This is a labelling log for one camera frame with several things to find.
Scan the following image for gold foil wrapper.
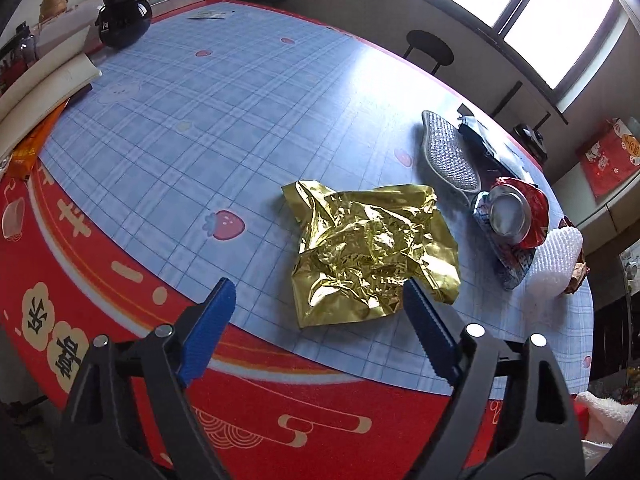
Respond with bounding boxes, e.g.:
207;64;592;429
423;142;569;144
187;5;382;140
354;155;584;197
281;179;461;330

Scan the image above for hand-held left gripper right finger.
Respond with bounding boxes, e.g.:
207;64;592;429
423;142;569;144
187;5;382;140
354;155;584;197
402;279;586;480

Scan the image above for metal tray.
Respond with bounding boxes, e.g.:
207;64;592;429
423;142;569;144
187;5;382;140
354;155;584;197
145;0;210;18

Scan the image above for clear bubble wrap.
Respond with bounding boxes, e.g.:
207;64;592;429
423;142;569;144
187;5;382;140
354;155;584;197
530;226;585;298

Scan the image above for dark blue snack packet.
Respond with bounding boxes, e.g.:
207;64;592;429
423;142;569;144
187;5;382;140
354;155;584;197
457;104;531;181

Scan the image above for blue plaid red-edged tablecloth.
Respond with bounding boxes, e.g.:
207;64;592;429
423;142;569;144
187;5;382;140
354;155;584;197
0;0;593;480

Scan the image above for dark framed window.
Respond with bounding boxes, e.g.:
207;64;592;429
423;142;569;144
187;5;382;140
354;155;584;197
400;0;631;113

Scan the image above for beige fridge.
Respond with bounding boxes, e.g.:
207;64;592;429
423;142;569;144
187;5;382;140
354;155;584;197
552;170;640;256

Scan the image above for white book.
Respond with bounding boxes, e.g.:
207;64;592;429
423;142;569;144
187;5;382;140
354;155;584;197
0;52;102;158

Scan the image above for black round stool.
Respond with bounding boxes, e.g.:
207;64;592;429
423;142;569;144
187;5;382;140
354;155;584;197
402;30;455;77

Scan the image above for black gourd vase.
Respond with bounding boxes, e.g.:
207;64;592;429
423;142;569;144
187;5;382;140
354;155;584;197
95;0;153;50

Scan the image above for silver scouring sponge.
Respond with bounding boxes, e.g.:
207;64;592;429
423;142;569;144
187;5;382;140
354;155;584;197
419;110;483;206

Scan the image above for white fleece clothing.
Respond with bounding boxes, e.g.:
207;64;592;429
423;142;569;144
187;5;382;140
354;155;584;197
575;390;636;461

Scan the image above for beige figurine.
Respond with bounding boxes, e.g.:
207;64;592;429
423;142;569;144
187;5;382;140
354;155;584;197
40;0;68;23

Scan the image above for crushed red drink can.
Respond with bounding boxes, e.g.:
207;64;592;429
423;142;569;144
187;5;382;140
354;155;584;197
487;177;550;250

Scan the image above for brown wrapper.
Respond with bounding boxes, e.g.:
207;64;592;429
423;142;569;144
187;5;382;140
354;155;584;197
559;216;591;295

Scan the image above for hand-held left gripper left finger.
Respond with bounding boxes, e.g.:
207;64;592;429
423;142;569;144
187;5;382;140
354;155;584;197
55;277;237;480

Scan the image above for red printed cloth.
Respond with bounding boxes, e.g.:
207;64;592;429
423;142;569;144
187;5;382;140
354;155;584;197
575;119;640;198

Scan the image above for red packet with metal lid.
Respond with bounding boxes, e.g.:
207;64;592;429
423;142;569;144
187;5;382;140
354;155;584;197
472;192;536;291

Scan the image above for orange packet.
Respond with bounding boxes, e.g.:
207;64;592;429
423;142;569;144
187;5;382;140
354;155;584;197
10;100;68;181

